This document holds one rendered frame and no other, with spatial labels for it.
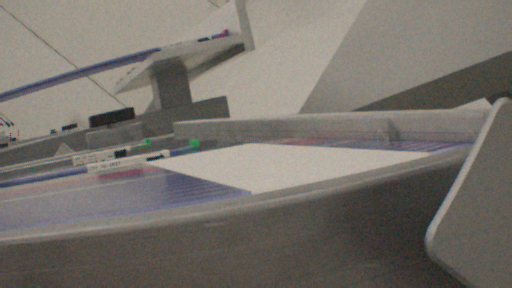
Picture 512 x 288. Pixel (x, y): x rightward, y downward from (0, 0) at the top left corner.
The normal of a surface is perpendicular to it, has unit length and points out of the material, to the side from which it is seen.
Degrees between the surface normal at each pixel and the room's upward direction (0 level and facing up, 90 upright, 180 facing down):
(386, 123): 45
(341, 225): 90
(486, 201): 90
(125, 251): 90
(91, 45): 90
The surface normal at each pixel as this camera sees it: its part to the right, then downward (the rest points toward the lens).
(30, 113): 0.24, 0.01
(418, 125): -0.96, 0.17
